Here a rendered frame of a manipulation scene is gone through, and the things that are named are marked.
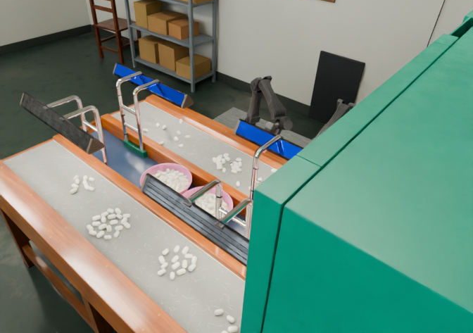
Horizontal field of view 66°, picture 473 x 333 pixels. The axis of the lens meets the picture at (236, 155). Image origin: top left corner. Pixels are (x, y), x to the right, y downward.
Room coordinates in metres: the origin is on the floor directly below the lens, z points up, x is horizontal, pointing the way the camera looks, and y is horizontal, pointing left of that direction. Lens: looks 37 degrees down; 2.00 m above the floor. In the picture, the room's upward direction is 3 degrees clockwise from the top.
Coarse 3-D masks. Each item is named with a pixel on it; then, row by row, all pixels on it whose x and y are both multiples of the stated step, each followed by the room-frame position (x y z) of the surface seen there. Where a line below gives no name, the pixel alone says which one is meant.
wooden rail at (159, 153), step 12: (108, 120) 1.97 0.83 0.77; (120, 132) 1.89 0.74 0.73; (132, 132) 1.84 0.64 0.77; (144, 144) 1.74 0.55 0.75; (156, 144) 1.73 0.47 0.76; (156, 156) 1.68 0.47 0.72; (168, 156) 1.62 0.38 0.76; (180, 156) 1.63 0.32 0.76; (168, 168) 1.62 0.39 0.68; (192, 168) 1.53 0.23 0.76; (192, 180) 1.50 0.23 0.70; (204, 180) 1.44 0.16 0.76; (228, 192) 1.35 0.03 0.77; (240, 192) 1.36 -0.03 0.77
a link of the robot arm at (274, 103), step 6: (258, 78) 1.94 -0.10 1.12; (264, 78) 2.02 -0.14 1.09; (270, 78) 1.97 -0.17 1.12; (252, 84) 2.00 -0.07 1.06; (258, 84) 1.95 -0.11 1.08; (264, 84) 1.92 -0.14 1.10; (270, 84) 1.93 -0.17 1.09; (252, 90) 1.99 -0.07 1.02; (264, 90) 1.90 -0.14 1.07; (270, 90) 1.89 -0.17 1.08; (270, 96) 1.85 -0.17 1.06; (276, 96) 1.86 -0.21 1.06; (270, 102) 1.81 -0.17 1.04; (276, 102) 1.81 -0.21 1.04; (270, 108) 1.80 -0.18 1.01; (276, 108) 1.77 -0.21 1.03; (282, 108) 1.78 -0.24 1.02; (276, 114) 1.75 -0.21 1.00; (282, 114) 1.77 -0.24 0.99
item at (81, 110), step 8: (72, 96) 1.61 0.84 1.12; (48, 104) 1.51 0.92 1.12; (56, 104) 1.53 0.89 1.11; (80, 104) 1.63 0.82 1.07; (72, 112) 1.46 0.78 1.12; (80, 112) 1.47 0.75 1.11; (96, 112) 1.54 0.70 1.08; (96, 120) 1.53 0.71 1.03; (96, 128) 1.56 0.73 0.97; (104, 144) 1.54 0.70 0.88; (104, 152) 1.53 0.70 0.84; (104, 160) 1.53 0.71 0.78
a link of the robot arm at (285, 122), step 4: (272, 112) 1.76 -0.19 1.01; (272, 116) 1.76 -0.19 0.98; (284, 116) 1.76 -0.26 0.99; (280, 120) 1.72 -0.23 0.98; (284, 120) 1.68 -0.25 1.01; (288, 120) 1.69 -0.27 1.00; (280, 124) 1.70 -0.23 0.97; (284, 124) 1.67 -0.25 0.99; (288, 124) 1.68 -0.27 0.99; (292, 124) 1.69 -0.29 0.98; (280, 128) 1.70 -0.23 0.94; (284, 128) 1.66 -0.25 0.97; (288, 128) 1.67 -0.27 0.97
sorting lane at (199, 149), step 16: (128, 112) 2.13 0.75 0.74; (144, 112) 2.14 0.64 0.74; (160, 112) 2.15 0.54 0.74; (144, 128) 1.94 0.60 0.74; (160, 128) 1.95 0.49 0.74; (176, 128) 1.96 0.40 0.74; (192, 128) 1.97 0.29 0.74; (176, 144) 1.78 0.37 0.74; (192, 144) 1.79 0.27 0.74; (208, 144) 1.80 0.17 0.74; (224, 144) 1.81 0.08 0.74; (192, 160) 1.63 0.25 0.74; (208, 160) 1.64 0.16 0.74; (224, 176) 1.51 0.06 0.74; (240, 176) 1.51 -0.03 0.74
